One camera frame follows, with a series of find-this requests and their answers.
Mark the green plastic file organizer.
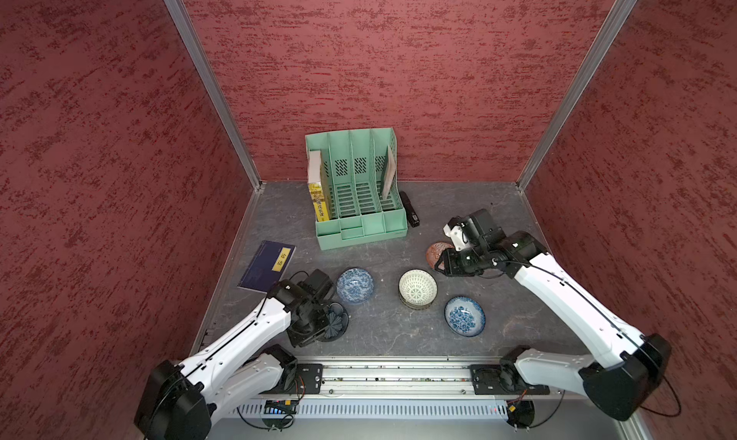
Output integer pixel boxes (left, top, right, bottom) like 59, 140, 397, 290
305, 127, 408, 250

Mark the dark blue notebook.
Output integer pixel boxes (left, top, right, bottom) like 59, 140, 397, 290
238, 241, 296, 293

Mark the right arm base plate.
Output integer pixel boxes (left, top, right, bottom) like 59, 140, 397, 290
469, 364, 551, 397

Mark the orange diamond pattern bowl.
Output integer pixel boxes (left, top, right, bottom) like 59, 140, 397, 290
425, 242, 455, 269

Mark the thin pink booklet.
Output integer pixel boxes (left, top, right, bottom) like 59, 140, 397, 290
381, 146, 397, 200

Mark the green triangle pattern bowl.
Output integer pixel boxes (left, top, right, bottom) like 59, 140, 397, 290
398, 269, 438, 303

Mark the blue floral bowl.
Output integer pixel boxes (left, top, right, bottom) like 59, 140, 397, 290
445, 296, 486, 338
337, 267, 375, 305

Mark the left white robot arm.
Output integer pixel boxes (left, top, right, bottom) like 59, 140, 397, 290
134, 269, 349, 439

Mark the yellow white book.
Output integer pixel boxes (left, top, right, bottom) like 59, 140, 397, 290
307, 150, 331, 222

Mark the dark flower pattern bowl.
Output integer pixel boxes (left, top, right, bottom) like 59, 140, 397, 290
322, 302, 349, 342

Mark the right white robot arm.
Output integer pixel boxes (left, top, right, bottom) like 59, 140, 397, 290
438, 226, 672, 421

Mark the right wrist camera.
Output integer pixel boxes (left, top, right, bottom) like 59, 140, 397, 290
443, 209, 506, 252

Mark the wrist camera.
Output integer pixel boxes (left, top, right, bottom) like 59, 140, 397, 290
299, 269, 335, 303
443, 209, 506, 252

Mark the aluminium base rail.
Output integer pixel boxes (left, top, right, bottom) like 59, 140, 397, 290
166, 356, 629, 401

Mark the pink striped bowl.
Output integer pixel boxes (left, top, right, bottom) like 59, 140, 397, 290
400, 298, 433, 311

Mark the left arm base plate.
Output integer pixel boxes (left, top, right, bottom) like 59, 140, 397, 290
267, 363, 324, 396

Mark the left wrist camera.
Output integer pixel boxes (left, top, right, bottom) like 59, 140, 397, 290
299, 269, 335, 303

